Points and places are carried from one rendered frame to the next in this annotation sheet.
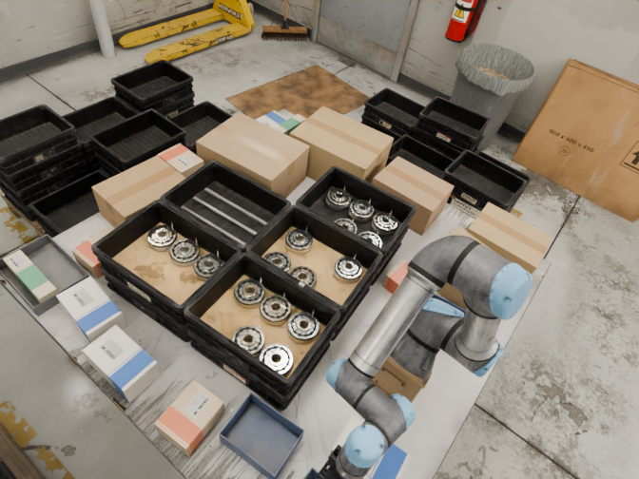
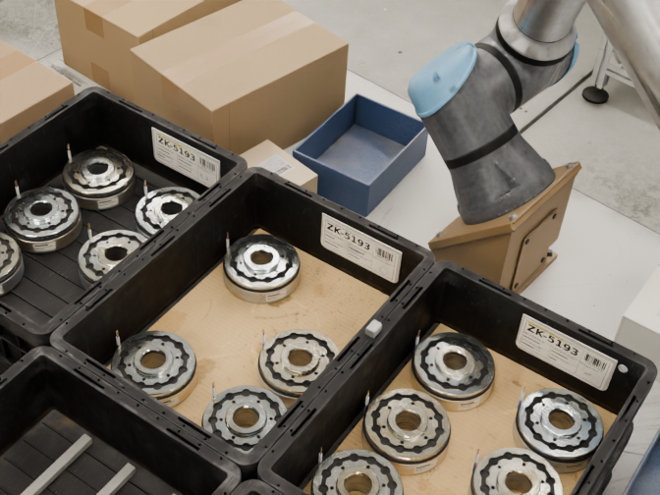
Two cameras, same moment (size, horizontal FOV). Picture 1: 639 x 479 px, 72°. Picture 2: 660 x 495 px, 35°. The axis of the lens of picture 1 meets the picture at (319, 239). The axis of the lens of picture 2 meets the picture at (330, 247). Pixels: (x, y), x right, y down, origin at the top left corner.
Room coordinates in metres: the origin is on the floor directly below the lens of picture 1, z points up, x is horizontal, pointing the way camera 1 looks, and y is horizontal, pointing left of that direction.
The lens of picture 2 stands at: (0.79, 0.84, 1.86)
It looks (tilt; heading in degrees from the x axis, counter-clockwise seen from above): 45 degrees down; 277
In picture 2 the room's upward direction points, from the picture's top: 4 degrees clockwise
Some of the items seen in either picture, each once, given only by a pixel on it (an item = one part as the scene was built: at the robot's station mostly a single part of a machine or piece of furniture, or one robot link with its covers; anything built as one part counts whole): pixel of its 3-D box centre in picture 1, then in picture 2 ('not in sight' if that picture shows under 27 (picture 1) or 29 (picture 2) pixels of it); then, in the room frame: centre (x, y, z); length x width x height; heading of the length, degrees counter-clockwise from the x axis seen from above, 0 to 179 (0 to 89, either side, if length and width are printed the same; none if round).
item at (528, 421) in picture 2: (276, 359); (560, 422); (0.60, 0.06, 0.86); 0.10 x 0.10 x 0.01
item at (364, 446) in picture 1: (362, 449); not in sight; (0.31, -0.18, 1.12); 0.09 x 0.08 x 0.11; 141
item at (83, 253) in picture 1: (103, 252); not in sight; (0.95, 0.79, 0.74); 0.16 x 0.12 x 0.07; 152
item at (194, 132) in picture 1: (201, 144); not in sight; (2.19, 0.86, 0.31); 0.40 x 0.30 x 0.34; 150
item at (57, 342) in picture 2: (315, 254); (251, 302); (0.99, 0.00, 0.92); 0.40 x 0.30 x 0.02; 66
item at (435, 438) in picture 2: (275, 307); (407, 423); (0.78, 0.10, 0.86); 0.10 x 0.10 x 0.01
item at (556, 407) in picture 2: (276, 358); (561, 420); (0.60, 0.06, 0.86); 0.05 x 0.05 x 0.01
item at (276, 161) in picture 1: (253, 161); not in sight; (1.56, 0.36, 0.80); 0.40 x 0.30 x 0.20; 67
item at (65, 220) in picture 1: (87, 215); not in sight; (1.49, 1.26, 0.26); 0.40 x 0.30 x 0.23; 150
